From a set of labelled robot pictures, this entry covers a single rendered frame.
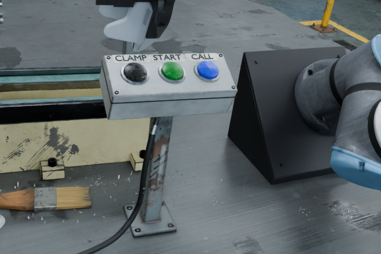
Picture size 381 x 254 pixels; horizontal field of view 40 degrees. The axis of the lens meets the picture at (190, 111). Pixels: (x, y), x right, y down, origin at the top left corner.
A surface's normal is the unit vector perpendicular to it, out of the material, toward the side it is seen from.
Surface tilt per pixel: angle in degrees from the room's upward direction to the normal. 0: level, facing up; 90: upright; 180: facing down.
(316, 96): 80
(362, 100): 51
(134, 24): 116
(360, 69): 59
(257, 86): 45
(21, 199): 0
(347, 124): 69
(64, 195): 1
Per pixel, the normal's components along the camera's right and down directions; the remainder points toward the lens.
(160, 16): 0.27, 0.76
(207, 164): 0.13, -0.87
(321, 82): -0.76, -0.27
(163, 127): 0.33, 0.49
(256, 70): 0.38, -0.27
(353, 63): -0.89, -0.39
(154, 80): 0.25, -0.61
